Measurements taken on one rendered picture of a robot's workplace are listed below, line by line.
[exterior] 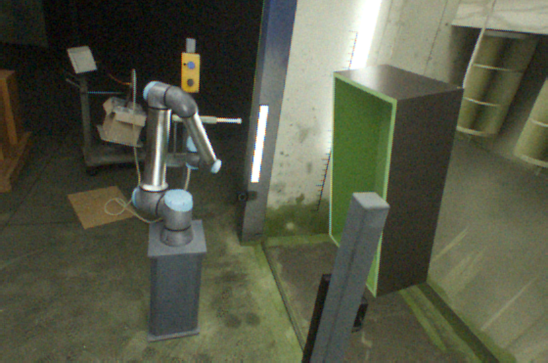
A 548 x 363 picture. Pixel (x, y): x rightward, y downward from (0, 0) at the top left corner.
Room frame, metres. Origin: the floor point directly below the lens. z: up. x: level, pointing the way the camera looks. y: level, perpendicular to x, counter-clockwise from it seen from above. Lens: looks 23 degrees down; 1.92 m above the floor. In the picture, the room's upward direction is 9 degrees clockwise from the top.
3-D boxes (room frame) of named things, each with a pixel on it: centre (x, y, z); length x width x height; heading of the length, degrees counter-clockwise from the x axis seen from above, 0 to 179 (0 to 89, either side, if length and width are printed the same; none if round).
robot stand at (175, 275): (1.64, 0.49, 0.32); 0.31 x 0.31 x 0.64; 20
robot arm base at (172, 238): (1.64, 0.49, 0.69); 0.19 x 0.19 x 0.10
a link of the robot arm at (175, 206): (1.64, 0.49, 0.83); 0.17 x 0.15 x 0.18; 70
